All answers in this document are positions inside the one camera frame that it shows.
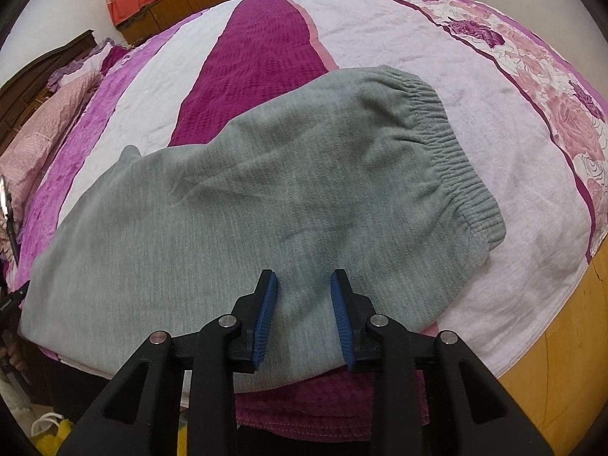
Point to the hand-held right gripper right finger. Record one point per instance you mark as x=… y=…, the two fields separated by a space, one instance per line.
x=342 y=323

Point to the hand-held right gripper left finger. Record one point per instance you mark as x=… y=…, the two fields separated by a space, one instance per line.
x=266 y=318

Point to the grey pants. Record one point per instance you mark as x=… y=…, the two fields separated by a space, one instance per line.
x=237 y=199

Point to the person's left hand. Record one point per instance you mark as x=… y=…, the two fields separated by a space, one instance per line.
x=9 y=354

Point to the phone on black stand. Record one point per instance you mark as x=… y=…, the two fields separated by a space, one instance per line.
x=7 y=209

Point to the white plastic bag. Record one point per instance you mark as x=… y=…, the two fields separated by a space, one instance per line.
x=45 y=425

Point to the yellow object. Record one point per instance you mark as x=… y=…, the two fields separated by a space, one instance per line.
x=54 y=439

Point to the pink pillow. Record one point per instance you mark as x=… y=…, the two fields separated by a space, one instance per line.
x=42 y=128

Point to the dark wooden headboard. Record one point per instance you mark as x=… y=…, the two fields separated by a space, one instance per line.
x=38 y=71

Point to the purple ruffled pillow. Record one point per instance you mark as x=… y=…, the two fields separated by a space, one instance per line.
x=107 y=57

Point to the white magenta towel blanket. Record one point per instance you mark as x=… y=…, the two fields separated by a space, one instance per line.
x=380 y=47

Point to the purple floral bedsheet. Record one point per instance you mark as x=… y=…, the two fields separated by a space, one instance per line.
x=560 y=104

